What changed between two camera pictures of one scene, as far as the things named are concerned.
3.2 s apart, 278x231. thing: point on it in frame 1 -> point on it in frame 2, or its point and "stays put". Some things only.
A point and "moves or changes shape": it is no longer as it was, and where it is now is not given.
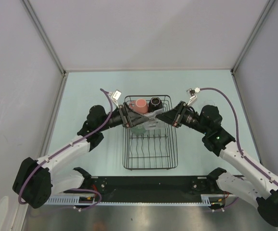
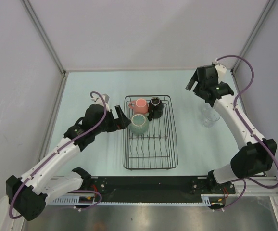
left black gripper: [126, 118] -> [121, 122]
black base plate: [151, 190] stays put
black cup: [155, 104] stays put
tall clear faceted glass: [153, 123] moves or changes shape
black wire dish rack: [151, 144] stays put
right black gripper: [173, 117] -> [190, 85]
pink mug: [140, 106] stays put
